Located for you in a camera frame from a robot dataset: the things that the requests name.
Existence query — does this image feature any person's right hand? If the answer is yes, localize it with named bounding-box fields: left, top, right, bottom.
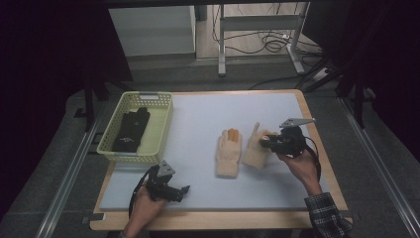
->
left=276, top=148, right=324, bottom=197

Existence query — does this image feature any white foam mat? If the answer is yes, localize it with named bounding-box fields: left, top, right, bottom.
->
left=98, top=91, right=334, bottom=212

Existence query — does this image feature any white power strip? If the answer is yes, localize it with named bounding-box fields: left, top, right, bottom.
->
left=311, top=66, right=330, bottom=82

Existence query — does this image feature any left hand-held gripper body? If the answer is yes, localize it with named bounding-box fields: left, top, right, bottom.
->
left=145, top=160, right=176, bottom=202

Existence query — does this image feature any tangle of black floor cables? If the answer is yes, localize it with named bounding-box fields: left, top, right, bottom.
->
left=211, top=3, right=324, bottom=57

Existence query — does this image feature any black tripod stand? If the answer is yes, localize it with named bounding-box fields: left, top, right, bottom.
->
left=296, top=54, right=368, bottom=130

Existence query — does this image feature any yellow-green plastic basket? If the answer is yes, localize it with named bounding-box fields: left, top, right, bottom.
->
left=96, top=90, right=174, bottom=164

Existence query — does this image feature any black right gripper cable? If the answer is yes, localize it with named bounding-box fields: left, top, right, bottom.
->
left=303, top=136, right=322, bottom=182

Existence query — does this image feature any black glove with logo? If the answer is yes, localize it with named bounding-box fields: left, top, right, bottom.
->
left=111, top=111, right=147, bottom=154

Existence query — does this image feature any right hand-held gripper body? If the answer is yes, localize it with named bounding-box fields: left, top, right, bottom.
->
left=272, top=117, right=317, bottom=159

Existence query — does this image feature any white metal desk frame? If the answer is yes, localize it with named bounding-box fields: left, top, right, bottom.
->
left=217, top=2, right=311, bottom=77

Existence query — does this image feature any person's left hand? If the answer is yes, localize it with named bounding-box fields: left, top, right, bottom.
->
left=122, top=183, right=167, bottom=238

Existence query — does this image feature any beige knit glove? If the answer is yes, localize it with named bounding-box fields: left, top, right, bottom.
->
left=242, top=122, right=279, bottom=171
left=215, top=128, right=244, bottom=179

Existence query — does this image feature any aluminium floor rail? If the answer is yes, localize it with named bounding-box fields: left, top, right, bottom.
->
left=34, top=102, right=104, bottom=238
left=338, top=97, right=420, bottom=238

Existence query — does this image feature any plain black glove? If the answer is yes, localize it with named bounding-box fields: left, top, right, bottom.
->
left=133, top=106, right=152, bottom=133

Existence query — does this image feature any white cabinet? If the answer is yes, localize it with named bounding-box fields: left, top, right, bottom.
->
left=108, top=5, right=197, bottom=58

